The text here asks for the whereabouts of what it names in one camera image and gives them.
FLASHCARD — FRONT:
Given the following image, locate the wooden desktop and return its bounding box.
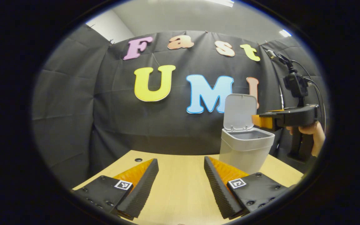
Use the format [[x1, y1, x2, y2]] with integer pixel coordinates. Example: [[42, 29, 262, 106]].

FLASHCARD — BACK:
[[73, 150, 304, 225]]

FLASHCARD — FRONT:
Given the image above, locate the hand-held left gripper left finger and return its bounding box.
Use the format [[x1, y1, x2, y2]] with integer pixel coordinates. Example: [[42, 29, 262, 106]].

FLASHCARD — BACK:
[[72, 158, 159, 221]]

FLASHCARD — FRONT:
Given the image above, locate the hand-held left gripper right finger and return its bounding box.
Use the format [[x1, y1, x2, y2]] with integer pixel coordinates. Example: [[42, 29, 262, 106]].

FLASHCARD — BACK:
[[204, 156, 290, 220]]

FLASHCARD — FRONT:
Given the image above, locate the ceiling light panel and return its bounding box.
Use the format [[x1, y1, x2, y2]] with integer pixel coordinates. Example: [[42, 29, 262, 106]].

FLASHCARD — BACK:
[[205, 0, 235, 7]]

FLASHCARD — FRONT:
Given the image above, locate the black cable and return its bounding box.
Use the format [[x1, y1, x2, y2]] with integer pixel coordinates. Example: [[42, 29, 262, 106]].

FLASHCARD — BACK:
[[292, 60, 313, 82], [305, 78, 327, 132]]

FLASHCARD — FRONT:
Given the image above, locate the white desktop garbage bin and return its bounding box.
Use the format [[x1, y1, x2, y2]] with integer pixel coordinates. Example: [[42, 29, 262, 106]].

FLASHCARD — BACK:
[[219, 94, 275, 175]]

